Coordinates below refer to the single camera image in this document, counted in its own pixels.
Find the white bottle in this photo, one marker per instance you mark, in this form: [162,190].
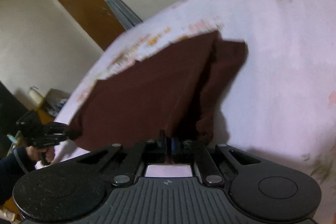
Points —
[36,96]

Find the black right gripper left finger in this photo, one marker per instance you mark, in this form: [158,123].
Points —
[138,157]

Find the brown wooden door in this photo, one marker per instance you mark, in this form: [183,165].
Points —
[96,19]

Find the person's left hand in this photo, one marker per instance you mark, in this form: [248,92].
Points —
[34,153]

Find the floral pink bed sheet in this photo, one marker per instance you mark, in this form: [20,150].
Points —
[281,106]

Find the person's left forearm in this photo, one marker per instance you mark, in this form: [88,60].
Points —
[13,167]

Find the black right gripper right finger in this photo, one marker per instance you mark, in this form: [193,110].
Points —
[197,155]

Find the dark maroon long-sleeve shirt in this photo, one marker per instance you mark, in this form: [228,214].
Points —
[172,93]

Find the grey box on table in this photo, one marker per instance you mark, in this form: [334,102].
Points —
[54,101]

